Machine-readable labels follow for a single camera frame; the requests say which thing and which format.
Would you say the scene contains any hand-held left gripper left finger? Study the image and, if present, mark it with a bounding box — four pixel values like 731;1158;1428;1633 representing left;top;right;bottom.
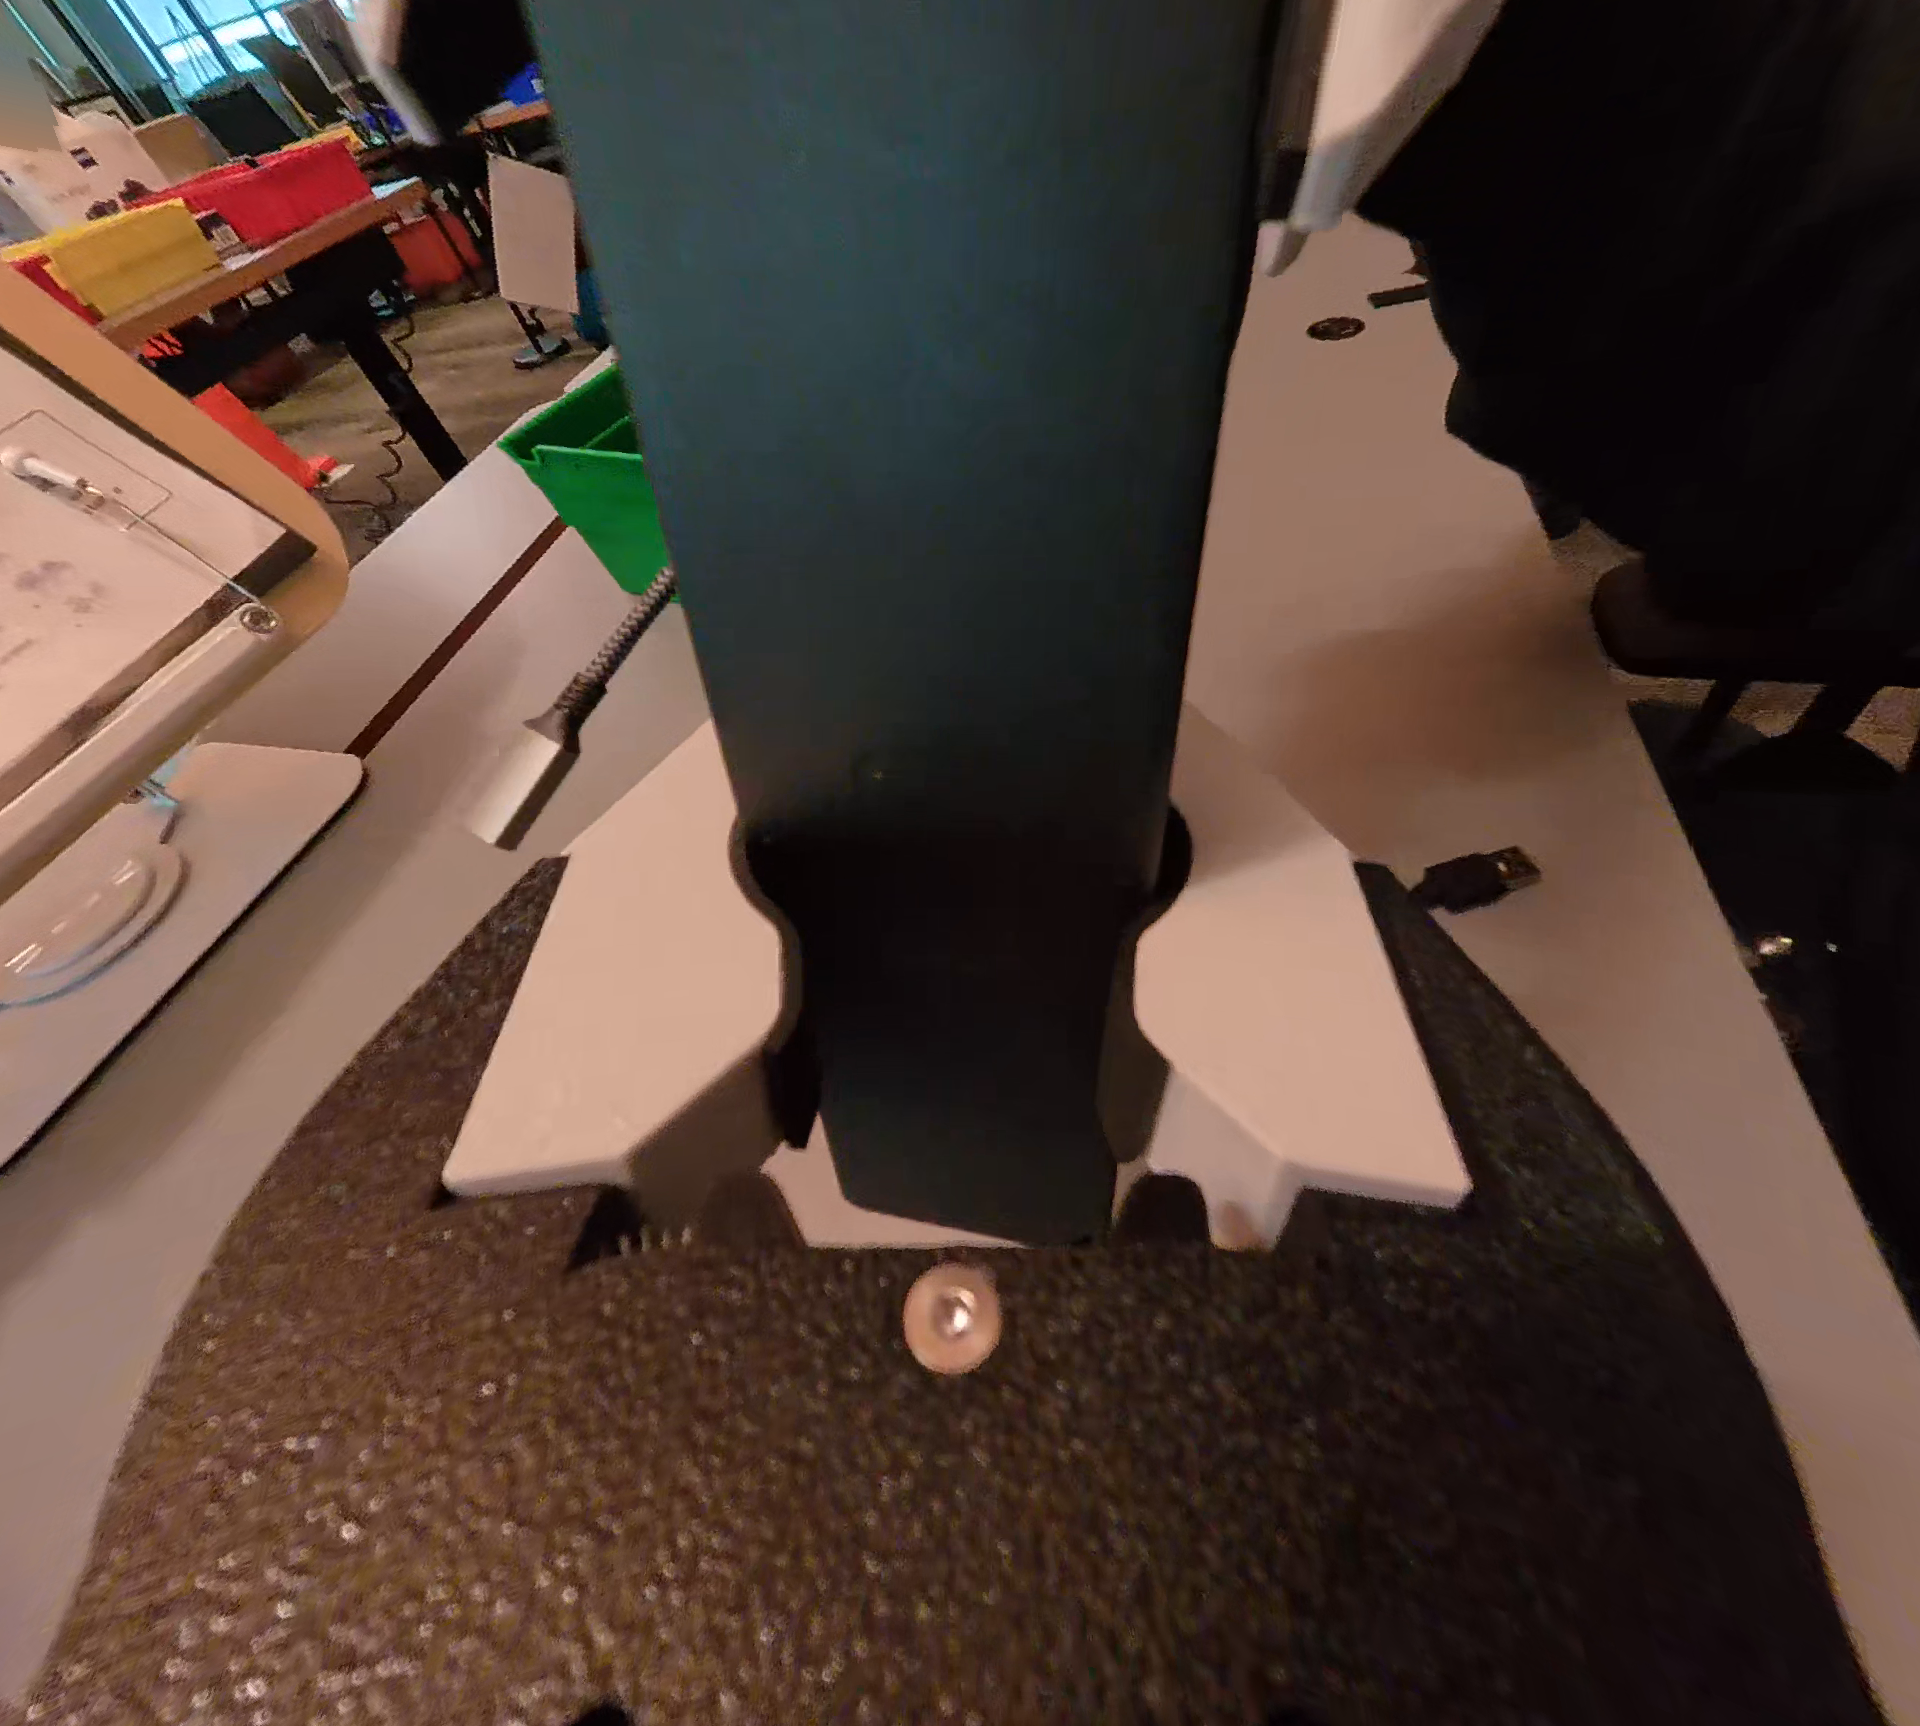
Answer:
441;721;822;1195

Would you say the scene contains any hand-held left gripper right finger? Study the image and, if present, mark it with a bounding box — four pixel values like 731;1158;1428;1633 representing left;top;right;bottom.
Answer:
1101;704;1472;1252

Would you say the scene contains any black usb cable grey plug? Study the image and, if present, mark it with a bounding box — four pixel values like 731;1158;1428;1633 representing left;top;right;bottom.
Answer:
478;569;679;852

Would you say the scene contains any green plastic bin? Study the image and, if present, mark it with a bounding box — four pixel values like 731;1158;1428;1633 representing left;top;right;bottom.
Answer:
497;365;678;595

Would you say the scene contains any red storage bin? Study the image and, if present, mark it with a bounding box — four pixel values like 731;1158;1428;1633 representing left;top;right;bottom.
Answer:
150;141;377;243

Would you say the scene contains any white panel on stand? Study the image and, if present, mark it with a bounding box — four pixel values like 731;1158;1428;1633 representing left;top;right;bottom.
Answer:
486;155;583;370

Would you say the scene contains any yellow storage bin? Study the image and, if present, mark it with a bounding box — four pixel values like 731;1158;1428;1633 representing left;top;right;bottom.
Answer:
0;204;227;319

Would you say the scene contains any black office chair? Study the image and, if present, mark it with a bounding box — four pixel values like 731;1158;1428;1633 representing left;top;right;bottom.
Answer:
1356;0;1920;768

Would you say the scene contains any large white instruction sheet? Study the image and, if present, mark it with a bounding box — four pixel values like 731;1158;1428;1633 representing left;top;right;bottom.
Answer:
0;354;287;782

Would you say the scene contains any wire page holder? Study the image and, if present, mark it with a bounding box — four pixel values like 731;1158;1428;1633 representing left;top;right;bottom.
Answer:
0;448;280;635

